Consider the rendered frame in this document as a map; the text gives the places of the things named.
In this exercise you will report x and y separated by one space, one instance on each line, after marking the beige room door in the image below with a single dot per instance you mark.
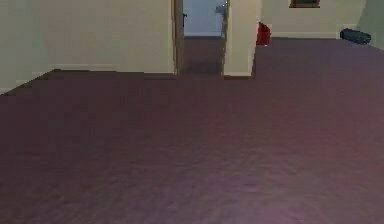
178 36

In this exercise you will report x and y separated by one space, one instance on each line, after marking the red bin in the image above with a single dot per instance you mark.
263 34

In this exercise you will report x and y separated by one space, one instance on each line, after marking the brown framed picture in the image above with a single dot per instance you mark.
304 3

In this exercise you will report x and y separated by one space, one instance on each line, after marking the dark grey duffel bag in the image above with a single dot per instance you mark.
355 36

